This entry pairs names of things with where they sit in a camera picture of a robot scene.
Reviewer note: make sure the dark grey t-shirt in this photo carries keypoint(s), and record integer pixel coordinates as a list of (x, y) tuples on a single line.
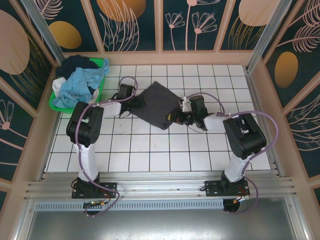
[(156, 105)]

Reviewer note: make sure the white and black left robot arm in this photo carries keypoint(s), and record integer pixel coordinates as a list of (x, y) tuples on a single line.
[(87, 162)]

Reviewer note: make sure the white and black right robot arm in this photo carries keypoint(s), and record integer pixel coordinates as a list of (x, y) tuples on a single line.
[(237, 165)]

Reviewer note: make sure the green plastic basket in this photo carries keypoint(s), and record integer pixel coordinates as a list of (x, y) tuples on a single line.
[(70, 110)]

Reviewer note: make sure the navy blue t-shirt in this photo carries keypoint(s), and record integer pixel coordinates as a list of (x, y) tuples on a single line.
[(72, 63)]

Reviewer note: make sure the orange power connector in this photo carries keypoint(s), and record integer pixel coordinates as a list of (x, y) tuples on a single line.
[(236, 200)]

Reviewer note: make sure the grey metal shelf plate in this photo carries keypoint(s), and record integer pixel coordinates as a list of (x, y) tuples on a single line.
[(160, 225)]

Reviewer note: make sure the aluminium side rail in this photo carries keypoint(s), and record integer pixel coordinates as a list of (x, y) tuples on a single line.
[(253, 87)]

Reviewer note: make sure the aluminium mounting rail frame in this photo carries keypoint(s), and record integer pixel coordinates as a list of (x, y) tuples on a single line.
[(160, 185)]

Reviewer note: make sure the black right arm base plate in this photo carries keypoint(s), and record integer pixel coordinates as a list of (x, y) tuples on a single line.
[(212, 187)]

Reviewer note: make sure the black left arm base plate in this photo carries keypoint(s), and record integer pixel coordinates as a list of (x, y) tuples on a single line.
[(110, 188)]

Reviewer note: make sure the aluminium corner post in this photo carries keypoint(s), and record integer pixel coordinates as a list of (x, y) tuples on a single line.
[(42, 27), (270, 30)]

